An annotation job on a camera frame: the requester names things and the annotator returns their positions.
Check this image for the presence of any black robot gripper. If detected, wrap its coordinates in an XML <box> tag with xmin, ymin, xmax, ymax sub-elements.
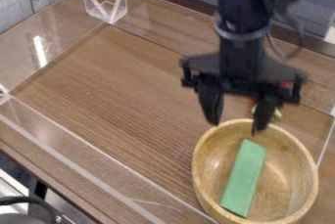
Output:
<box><xmin>181</xmin><ymin>37</ymin><xmax>307</xmax><ymax>135</ymax></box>

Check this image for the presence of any green rectangular block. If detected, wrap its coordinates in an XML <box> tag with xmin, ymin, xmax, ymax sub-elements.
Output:
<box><xmin>220</xmin><ymin>139</ymin><xmax>267</xmax><ymax>218</ymax></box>

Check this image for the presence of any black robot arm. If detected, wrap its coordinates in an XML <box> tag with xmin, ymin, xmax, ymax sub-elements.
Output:
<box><xmin>181</xmin><ymin>0</ymin><xmax>306</xmax><ymax>132</ymax></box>

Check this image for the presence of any light wooden bowl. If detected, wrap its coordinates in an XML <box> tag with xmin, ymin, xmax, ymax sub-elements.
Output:
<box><xmin>193</xmin><ymin>118</ymin><xmax>318</xmax><ymax>224</ymax></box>

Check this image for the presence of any red plush strawberry toy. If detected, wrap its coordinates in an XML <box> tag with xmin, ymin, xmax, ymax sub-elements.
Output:
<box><xmin>252</xmin><ymin>82</ymin><xmax>291</xmax><ymax>120</ymax></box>

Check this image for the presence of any clear acrylic table barrier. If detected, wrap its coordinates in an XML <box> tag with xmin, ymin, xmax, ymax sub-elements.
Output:
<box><xmin>0</xmin><ymin>0</ymin><xmax>335</xmax><ymax>224</ymax></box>

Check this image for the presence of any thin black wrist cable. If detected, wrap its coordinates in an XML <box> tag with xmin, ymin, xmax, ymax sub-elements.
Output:
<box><xmin>266</xmin><ymin>9</ymin><xmax>307</xmax><ymax>60</ymax></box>

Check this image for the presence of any clear acrylic corner bracket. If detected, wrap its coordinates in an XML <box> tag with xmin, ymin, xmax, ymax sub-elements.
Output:
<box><xmin>83</xmin><ymin>0</ymin><xmax>129</xmax><ymax>24</ymax></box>

